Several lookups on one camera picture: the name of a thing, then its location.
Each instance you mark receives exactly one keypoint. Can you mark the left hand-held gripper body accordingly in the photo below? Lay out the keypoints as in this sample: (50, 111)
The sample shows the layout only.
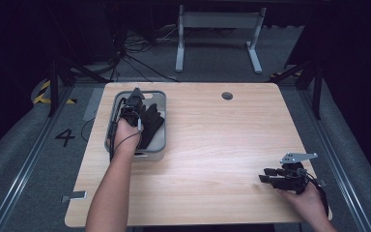
(132, 109)

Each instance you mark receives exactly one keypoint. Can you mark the small metal bracket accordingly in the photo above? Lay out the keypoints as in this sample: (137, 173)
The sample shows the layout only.
(322, 182)
(75, 195)

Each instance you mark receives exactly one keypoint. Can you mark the grey plastic bin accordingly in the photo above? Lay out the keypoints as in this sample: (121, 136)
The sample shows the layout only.
(156, 151)

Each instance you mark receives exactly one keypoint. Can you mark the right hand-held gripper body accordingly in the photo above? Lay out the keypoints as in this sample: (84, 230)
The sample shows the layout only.
(291, 179)

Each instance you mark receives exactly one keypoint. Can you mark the white metal table frame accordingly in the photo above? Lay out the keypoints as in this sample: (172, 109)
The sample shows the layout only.
(219, 22)

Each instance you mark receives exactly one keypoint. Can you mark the black metal stand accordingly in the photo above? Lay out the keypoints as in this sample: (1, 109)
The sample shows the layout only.
(61, 80)
(312, 80)

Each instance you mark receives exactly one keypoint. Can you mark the yellow black hazard tape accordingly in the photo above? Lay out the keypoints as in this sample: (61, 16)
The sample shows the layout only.
(43, 95)

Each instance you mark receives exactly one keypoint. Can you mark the black glove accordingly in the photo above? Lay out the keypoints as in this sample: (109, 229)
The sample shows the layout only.
(151, 124)

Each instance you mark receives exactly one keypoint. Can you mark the person's left hand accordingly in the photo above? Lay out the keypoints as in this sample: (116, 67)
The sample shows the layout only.
(125, 137)

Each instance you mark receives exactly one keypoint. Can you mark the person's right hand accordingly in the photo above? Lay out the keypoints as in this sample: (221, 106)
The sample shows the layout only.
(306, 203)

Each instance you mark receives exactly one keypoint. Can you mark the metal floor rail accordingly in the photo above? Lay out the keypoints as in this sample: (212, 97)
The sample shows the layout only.
(22, 167)
(341, 167)

